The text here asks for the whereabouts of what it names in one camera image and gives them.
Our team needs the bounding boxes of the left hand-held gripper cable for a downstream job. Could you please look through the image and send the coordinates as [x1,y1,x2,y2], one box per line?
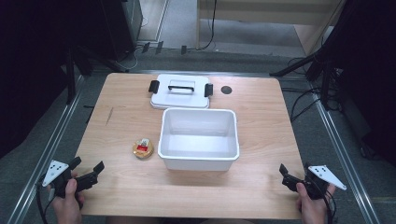
[35,182,56,224]

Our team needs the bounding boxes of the dark curtain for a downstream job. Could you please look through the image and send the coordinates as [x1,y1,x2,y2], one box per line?
[321,0,396,167]
[0,0,106,161]

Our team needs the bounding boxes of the hand-held gripper cable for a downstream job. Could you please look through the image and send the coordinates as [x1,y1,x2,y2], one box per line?
[35,182,56,224]
[311,177,338,224]

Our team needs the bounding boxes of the person's right hand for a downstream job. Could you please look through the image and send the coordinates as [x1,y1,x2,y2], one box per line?
[295,182,337,224]

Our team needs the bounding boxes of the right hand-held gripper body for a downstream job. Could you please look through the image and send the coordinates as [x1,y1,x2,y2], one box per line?
[281,164,347,201]

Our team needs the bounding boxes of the white plastic storage box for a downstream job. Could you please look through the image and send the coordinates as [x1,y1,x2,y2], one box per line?
[157,107,241,172]

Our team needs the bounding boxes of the black floor cables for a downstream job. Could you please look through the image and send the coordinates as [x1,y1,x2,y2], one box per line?
[280,86,332,123]

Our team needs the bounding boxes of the white floor cable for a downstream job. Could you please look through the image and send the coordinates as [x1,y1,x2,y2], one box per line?
[120,15,149,72]

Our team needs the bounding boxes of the round golden snack packet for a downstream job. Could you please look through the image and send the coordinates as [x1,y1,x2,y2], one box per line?
[132,137,155,160]

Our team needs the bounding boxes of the black tripod stand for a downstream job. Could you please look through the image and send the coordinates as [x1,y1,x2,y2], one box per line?
[268,43,345,110]

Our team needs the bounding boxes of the light wooden furniture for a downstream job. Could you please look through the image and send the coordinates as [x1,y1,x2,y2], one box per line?
[195,0,347,56]

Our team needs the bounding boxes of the black hanging cable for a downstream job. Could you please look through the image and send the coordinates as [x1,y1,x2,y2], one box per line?
[199,0,219,51]

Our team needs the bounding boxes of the black metal stand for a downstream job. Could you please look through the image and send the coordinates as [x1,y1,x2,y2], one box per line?
[64,43,125,106]

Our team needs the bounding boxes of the black cabinet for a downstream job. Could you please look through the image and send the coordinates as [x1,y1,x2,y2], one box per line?
[101,0,144,62]

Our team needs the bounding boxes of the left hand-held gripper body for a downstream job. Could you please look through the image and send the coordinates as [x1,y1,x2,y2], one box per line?
[41,159,101,200]

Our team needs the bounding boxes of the aluminium floor rail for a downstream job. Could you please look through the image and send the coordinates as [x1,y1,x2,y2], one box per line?
[308,81,382,224]
[7,74,86,224]

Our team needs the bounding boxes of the white lid with black handle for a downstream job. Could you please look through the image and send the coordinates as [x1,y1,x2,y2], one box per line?
[148,73,215,110]

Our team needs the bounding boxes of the person's left hand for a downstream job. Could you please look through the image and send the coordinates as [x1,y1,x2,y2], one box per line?
[50,173,86,224]

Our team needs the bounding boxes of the right hand-held gripper cable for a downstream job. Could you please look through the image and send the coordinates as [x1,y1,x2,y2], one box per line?
[311,177,338,224]

